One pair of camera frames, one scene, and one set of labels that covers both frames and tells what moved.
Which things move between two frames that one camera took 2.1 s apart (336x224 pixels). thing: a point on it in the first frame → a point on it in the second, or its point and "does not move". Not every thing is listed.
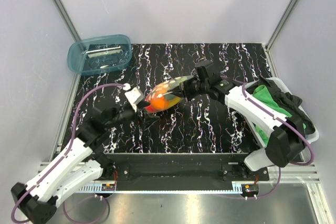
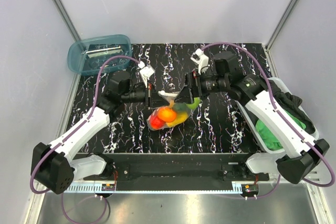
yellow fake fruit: (161, 87) → (181, 116)
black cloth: (288, 101) does not move
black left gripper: (145, 121) → (153, 99)
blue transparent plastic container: (98, 54) does not move
